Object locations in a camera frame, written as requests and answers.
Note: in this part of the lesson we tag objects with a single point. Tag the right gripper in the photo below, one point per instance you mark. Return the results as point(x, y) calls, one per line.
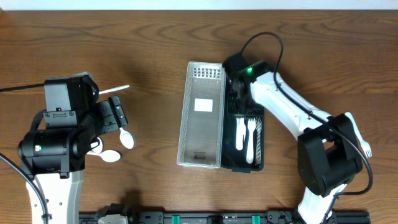
point(257, 112)

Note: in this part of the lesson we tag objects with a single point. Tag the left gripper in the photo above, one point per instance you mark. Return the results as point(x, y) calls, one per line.
point(110, 112)

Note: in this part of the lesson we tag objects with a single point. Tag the white plastic spoon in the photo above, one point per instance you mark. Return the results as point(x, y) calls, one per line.
point(126, 138)
point(240, 133)
point(114, 89)
point(107, 156)
point(97, 145)

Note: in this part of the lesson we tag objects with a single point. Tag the white plastic fork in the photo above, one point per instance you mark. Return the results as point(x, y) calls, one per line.
point(250, 147)
point(364, 144)

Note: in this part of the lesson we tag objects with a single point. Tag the black plastic mesh basket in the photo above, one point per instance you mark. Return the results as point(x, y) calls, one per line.
point(232, 158)

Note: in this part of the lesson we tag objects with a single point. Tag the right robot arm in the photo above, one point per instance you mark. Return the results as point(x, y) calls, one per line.
point(328, 154)

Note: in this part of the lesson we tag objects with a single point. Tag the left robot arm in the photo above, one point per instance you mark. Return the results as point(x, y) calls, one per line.
point(53, 151)

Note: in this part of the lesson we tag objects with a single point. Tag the white label in basket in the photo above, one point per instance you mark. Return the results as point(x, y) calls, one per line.
point(203, 105)

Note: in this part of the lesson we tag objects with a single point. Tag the clear plastic mesh basket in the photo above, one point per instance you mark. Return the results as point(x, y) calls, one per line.
point(201, 133)

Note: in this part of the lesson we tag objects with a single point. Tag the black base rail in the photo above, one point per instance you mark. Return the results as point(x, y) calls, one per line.
point(118, 213)

